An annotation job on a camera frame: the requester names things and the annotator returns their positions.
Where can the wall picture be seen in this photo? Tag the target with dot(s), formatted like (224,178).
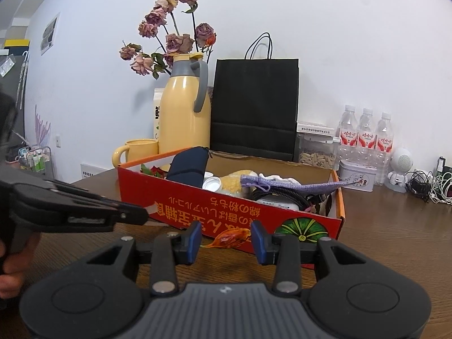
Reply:
(49,35)

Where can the pale purple tin box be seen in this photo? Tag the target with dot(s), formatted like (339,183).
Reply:
(356,178)

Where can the flat white box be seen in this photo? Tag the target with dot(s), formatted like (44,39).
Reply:
(314,128)

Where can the plain white bottle cap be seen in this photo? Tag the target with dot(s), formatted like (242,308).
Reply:
(208,174)

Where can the purple wall decal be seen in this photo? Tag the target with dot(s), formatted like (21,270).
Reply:
(41,129)

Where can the wet wipes pack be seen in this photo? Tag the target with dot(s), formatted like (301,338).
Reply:
(279,203)

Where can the yellow plush toy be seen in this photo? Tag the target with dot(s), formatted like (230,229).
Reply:
(231,183)

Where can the clear seed container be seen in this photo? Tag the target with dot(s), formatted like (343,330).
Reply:
(316,157)

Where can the dark grey cabinet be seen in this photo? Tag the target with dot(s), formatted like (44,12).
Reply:
(14,74)

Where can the white carton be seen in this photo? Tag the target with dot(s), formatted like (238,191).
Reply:
(158,113)

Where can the white wall vent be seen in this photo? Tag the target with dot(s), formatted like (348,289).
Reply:
(91,171)

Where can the yellow mug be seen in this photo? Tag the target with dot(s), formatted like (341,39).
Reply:
(141,152)

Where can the white robot speaker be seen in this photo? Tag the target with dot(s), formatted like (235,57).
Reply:
(400,162)

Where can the red rose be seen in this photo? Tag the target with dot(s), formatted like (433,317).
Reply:
(155,172)

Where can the person's left hand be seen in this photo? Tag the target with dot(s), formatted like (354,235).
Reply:
(26,257)

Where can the white wall socket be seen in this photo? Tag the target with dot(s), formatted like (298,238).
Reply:
(58,141)

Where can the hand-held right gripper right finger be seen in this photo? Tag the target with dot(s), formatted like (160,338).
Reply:
(259,242)

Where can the black paper bag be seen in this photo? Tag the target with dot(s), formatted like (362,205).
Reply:
(254,109)

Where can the yellow thermos jug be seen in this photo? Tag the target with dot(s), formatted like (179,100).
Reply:
(182,113)

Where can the navy blue fabric pouch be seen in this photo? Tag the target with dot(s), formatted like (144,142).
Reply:
(187,167)

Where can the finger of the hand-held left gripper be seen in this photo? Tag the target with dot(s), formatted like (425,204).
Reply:
(130,215)
(84,192)

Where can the red pumpkin print cardboard box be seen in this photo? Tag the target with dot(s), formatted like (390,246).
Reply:
(183,204)

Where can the purple knitted pouch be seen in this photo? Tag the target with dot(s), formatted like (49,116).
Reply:
(303,188)

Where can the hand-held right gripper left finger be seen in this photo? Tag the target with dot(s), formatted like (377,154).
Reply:
(193,242)

